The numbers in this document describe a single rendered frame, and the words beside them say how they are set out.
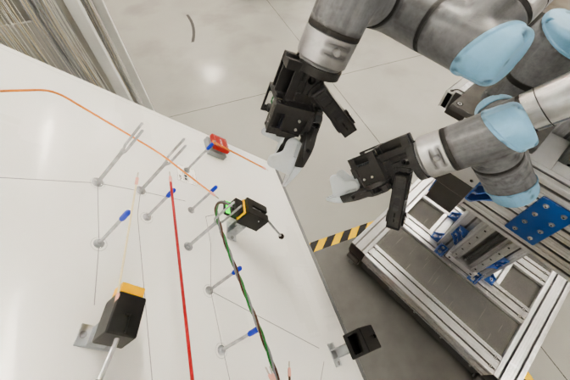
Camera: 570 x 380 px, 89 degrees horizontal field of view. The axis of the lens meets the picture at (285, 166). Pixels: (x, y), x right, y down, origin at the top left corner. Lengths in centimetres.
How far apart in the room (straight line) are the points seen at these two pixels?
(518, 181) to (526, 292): 136
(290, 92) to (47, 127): 40
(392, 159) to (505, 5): 27
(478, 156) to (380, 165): 15
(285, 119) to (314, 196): 158
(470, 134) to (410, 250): 126
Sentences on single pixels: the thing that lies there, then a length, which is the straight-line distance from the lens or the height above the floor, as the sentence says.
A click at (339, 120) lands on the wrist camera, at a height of 137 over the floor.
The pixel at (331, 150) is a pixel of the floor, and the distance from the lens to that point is 226.
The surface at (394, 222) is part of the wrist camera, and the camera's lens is 59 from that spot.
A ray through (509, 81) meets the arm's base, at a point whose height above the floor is 125.
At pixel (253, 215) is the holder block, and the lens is 60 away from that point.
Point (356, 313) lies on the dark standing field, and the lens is 176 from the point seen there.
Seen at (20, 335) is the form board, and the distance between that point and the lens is 44.
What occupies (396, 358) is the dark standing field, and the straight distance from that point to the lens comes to 178.
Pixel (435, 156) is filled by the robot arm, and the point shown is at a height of 134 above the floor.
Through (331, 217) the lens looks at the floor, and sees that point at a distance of 193.
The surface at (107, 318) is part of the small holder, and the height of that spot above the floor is 135.
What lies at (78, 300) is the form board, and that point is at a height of 131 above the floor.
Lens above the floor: 169
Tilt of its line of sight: 53 degrees down
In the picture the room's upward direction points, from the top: straight up
